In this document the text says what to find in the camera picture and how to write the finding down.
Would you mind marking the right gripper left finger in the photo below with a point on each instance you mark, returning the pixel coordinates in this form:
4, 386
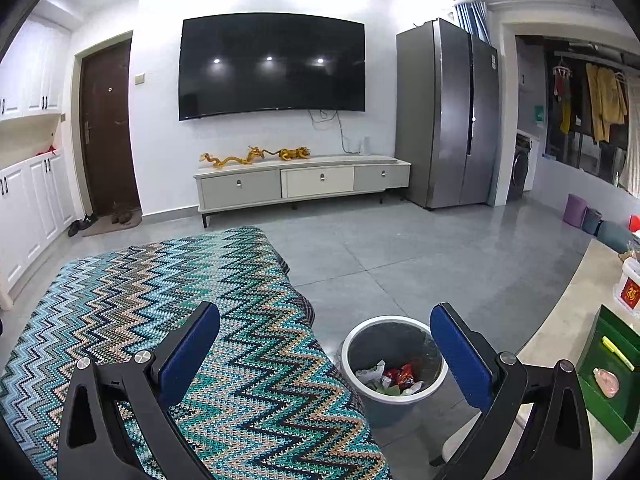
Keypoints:
93, 442

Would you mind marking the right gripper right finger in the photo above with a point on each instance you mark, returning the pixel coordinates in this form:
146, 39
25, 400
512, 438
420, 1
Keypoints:
556, 440

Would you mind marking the clear plastic bag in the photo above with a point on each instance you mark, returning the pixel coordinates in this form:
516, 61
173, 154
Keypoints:
416, 387

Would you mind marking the white plastic bag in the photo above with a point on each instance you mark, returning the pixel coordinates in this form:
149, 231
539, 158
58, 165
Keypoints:
372, 377

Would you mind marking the white rimmed trash bin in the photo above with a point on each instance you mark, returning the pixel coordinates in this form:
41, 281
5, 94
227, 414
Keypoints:
397, 341

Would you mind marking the pink object in tray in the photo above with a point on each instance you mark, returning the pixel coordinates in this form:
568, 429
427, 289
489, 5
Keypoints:
607, 382

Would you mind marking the green tray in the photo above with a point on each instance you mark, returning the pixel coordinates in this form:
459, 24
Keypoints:
620, 414

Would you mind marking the beige coffee table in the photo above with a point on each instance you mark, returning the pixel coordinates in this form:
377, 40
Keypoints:
562, 336

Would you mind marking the yellow marker pen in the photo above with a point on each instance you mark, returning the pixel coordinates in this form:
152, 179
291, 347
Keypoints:
609, 344

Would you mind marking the zigzag patterned blanket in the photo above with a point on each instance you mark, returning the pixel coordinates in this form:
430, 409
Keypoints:
260, 401

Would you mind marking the brown door mat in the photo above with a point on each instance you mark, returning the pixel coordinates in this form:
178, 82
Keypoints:
104, 225

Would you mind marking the white red box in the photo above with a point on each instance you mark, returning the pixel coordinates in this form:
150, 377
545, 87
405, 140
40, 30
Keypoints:
627, 290

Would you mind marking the red snack wrapper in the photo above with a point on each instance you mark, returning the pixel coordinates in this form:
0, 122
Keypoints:
401, 377

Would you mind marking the black shoes pair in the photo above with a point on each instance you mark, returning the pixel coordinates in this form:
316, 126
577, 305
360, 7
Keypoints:
81, 225

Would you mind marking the white shoe cabinet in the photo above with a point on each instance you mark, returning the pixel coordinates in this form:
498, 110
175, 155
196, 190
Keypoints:
36, 205

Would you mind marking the grey stool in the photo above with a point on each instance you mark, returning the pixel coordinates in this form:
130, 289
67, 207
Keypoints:
592, 221

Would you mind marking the purple stool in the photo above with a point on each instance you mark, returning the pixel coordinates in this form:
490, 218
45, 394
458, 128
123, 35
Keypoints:
575, 210

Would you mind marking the grey white tv cabinet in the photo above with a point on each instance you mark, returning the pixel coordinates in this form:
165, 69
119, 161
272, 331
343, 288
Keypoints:
272, 182

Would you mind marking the golden dragon ornament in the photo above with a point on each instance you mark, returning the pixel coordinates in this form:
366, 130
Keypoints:
254, 153

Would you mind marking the washing machine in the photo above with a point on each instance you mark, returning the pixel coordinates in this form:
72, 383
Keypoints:
523, 167

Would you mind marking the dark brown entrance door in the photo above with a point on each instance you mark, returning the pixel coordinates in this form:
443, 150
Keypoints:
104, 126

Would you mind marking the silver double door refrigerator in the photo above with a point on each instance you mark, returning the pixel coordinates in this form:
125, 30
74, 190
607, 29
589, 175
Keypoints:
447, 119

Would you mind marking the yellow hanging garment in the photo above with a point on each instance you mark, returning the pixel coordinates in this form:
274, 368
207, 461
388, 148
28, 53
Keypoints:
608, 102

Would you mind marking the black wall television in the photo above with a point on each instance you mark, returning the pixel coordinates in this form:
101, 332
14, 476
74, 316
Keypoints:
253, 62

